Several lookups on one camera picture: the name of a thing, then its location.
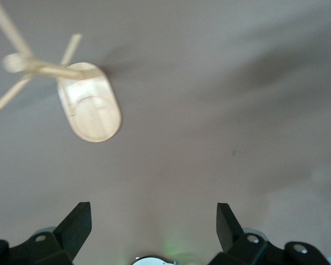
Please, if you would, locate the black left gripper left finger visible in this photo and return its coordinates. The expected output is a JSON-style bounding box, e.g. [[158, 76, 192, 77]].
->
[[0, 201, 93, 265]]

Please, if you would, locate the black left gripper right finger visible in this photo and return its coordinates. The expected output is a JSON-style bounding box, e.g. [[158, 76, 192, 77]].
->
[[208, 202, 331, 265]]

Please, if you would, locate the wooden cup rack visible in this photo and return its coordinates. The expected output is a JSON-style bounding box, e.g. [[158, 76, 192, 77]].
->
[[0, 0, 122, 144]]

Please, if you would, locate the brown table cover sheet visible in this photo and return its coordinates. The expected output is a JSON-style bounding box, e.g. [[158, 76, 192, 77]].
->
[[0, 0, 331, 265]]

